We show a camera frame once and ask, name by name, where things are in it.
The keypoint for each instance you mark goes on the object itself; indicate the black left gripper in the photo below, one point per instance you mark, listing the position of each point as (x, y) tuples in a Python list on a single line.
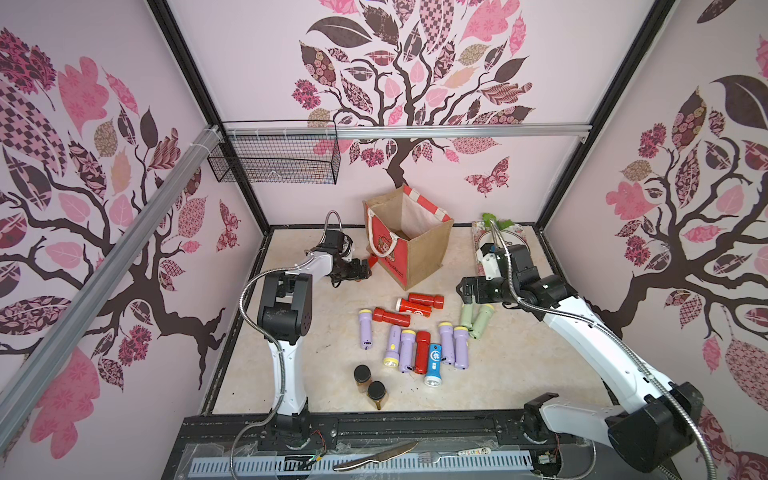
[(355, 274)]

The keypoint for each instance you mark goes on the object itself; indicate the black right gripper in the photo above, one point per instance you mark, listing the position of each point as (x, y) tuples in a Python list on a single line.
[(474, 289)]

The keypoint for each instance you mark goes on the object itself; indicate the green flashlight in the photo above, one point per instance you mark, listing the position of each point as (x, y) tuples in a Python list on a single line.
[(467, 316), (481, 320)]

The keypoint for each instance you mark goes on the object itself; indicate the purple flashlight yellow head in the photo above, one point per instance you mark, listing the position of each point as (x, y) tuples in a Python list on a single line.
[(392, 354)]

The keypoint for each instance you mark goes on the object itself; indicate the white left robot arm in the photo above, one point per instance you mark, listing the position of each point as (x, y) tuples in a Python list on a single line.
[(278, 304)]

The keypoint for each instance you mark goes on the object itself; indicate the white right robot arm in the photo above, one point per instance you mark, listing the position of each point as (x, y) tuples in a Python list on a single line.
[(654, 418)]

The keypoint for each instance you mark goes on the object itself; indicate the red and brown tote bag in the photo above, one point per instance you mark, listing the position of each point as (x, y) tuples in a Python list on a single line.
[(408, 234)]

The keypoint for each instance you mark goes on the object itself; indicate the floral plate with radish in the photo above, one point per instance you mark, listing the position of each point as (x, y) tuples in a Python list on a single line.
[(482, 233)]

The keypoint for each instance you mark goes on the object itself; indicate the red flashlight silver head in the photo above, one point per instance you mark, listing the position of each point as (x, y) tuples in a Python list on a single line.
[(408, 307)]

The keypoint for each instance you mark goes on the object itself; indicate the red flashlight upright row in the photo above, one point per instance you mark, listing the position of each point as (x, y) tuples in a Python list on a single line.
[(423, 341)]

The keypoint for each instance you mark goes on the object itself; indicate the black cap jar rear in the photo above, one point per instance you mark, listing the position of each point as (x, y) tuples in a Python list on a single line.
[(363, 378)]

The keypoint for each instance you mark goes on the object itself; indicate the black cap jar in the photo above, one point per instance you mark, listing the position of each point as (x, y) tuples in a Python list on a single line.
[(377, 394), (363, 378)]

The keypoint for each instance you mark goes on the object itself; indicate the black cap jar front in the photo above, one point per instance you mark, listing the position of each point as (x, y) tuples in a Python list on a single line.
[(377, 394)]

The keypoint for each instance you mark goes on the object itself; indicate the blue flashlight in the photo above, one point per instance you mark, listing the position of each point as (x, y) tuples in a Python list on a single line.
[(432, 377)]

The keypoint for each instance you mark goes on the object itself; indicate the silver fork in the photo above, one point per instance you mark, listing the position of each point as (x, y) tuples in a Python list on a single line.
[(434, 457)]

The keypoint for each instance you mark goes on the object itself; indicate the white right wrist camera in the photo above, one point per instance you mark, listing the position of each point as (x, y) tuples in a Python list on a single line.
[(487, 262)]

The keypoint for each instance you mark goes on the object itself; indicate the aluminium rail back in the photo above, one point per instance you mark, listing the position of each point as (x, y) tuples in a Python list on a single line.
[(408, 132)]

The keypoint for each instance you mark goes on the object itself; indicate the aluminium rail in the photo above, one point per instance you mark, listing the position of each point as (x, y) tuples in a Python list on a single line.
[(34, 376), (408, 132)]

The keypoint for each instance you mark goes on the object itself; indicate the black wire basket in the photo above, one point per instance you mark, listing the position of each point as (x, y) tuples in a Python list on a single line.
[(278, 151)]

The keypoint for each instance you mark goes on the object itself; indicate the wooden handled knife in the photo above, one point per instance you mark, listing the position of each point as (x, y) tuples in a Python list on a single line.
[(377, 458)]

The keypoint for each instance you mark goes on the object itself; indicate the aluminium rail left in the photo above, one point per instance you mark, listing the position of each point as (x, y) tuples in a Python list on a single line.
[(34, 376)]

